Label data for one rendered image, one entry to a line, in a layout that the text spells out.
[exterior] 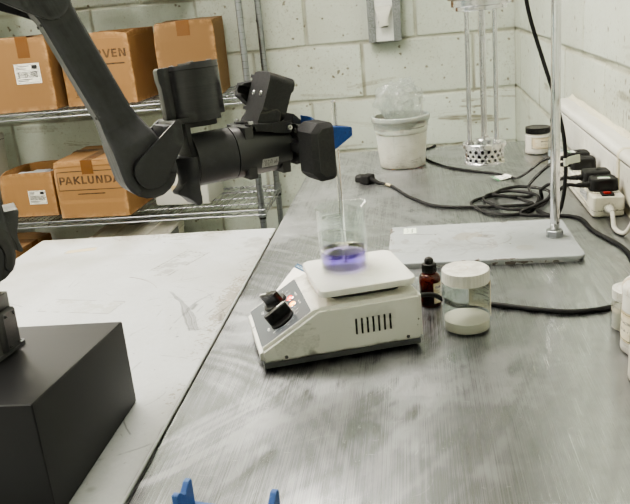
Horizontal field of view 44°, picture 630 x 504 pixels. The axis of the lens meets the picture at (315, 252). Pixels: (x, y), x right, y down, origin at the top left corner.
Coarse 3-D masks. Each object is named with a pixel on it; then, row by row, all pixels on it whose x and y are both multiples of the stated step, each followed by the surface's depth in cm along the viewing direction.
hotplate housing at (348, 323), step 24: (312, 288) 97; (408, 288) 94; (312, 312) 91; (336, 312) 91; (360, 312) 92; (384, 312) 92; (408, 312) 93; (288, 336) 91; (312, 336) 91; (336, 336) 92; (360, 336) 93; (384, 336) 93; (408, 336) 94; (264, 360) 92; (288, 360) 92; (312, 360) 93
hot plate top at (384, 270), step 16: (368, 256) 101; (384, 256) 101; (320, 272) 97; (368, 272) 95; (384, 272) 95; (400, 272) 94; (320, 288) 92; (336, 288) 91; (352, 288) 91; (368, 288) 92; (384, 288) 92
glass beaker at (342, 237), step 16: (320, 208) 97; (336, 208) 99; (352, 208) 98; (320, 224) 95; (336, 224) 93; (352, 224) 94; (320, 240) 96; (336, 240) 94; (352, 240) 94; (320, 256) 97; (336, 256) 95; (352, 256) 95; (336, 272) 95; (352, 272) 95
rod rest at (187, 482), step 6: (186, 480) 66; (186, 486) 66; (192, 486) 66; (174, 492) 65; (180, 492) 66; (186, 492) 65; (192, 492) 66; (270, 492) 63; (276, 492) 63; (174, 498) 64; (180, 498) 64; (186, 498) 65; (192, 498) 66; (270, 498) 63; (276, 498) 63
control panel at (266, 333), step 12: (288, 288) 101; (288, 300) 97; (300, 300) 95; (252, 312) 102; (264, 312) 99; (300, 312) 93; (264, 324) 96; (288, 324) 92; (264, 336) 93; (276, 336) 91
